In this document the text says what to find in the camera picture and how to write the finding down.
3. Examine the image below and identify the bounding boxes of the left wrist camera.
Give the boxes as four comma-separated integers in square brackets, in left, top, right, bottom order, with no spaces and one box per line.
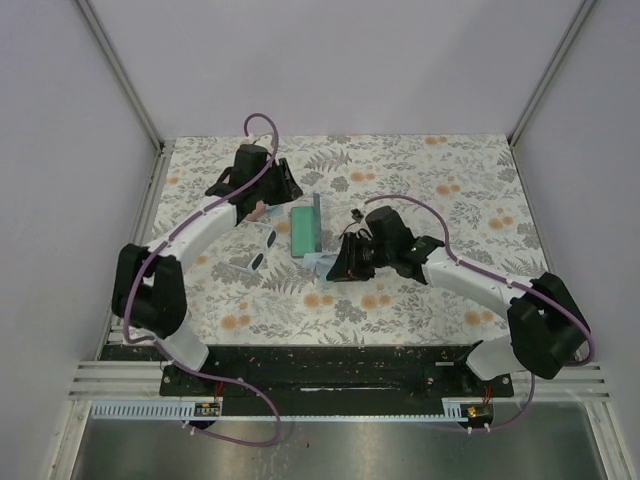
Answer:
[242,133,272,151]

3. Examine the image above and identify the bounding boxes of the blue cloth by pink case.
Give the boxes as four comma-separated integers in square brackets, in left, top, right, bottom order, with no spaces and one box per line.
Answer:
[265,205,286,218]

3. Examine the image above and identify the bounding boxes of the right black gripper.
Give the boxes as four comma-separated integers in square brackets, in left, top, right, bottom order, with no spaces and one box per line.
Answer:
[325,231,394,283]

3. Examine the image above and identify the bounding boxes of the blue-grey glasses case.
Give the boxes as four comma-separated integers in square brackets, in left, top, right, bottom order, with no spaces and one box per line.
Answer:
[289,192,323,259]

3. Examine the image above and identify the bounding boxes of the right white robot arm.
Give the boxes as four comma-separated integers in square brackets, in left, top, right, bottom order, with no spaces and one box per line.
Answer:
[326,206,590,396]

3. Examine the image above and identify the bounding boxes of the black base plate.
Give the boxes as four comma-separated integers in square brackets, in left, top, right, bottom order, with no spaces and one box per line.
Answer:
[159,345,514,418]

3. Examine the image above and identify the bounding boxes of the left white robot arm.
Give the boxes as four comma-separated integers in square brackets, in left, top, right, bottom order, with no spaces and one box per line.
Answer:
[111,144,302,395]

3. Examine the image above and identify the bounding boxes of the purple cable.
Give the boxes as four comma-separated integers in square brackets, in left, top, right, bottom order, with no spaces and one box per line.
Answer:
[362,195,596,435]
[122,113,283,450]

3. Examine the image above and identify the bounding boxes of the white sunglasses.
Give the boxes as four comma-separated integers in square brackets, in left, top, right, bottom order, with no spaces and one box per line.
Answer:
[220,221,278,274]

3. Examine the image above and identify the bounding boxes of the black sunglasses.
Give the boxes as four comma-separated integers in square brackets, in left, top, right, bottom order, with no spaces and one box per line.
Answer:
[339,222,373,241]

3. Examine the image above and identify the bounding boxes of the right white cable duct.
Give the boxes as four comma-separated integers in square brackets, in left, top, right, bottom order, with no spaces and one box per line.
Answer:
[442,398,485,422]

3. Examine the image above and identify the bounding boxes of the white cable duct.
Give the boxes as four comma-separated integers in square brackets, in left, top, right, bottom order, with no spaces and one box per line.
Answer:
[442,398,485,422]
[91,398,223,421]

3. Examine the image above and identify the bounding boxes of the left white cable duct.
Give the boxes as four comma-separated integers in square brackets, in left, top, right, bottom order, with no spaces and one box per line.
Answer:
[91,398,223,421]

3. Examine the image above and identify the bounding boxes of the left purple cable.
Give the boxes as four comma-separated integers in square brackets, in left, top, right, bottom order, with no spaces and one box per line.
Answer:
[122,113,283,450]

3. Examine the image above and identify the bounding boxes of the floral table mat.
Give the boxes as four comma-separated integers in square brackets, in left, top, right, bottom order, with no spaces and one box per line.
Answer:
[120,133,572,347]

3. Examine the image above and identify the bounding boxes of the blue cleaning cloth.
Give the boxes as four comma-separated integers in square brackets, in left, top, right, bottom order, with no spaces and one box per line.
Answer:
[301,252,338,283]

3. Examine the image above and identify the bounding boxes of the pink glasses case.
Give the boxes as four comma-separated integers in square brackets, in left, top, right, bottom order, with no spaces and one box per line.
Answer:
[246,201,267,222]

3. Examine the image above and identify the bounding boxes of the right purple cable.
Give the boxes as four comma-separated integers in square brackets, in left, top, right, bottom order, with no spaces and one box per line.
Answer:
[362,195,596,435]

